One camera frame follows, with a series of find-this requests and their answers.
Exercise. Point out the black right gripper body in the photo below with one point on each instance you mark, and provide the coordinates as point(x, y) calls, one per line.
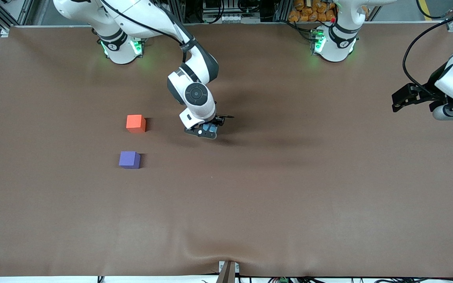
point(219, 119)

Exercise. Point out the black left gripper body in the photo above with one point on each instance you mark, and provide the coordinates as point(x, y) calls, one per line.
point(432, 91)

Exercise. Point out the light blue foam block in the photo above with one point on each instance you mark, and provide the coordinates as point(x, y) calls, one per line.
point(210, 127)

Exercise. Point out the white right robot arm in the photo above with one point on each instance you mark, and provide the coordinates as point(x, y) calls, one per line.
point(197, 94)

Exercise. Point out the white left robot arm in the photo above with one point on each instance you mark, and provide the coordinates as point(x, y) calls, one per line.
point(334, 49)

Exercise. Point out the orange foam block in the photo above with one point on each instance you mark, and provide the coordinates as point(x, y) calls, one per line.
point(135, 123)

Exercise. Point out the purple foam block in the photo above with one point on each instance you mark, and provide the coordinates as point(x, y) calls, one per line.
point(129, 159)

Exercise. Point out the brown table cloth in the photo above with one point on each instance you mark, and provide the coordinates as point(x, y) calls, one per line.
point(250, 196)

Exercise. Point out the white terminal strip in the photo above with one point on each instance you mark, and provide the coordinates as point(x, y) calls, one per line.
point(232, 18)

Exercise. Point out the bag of orange items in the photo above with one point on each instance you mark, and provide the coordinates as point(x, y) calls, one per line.
point(309, 11)

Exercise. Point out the green plug connector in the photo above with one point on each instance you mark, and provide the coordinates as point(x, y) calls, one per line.
point(284, 280)

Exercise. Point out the aluminium frame post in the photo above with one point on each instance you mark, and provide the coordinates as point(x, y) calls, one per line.
point(177, 10)

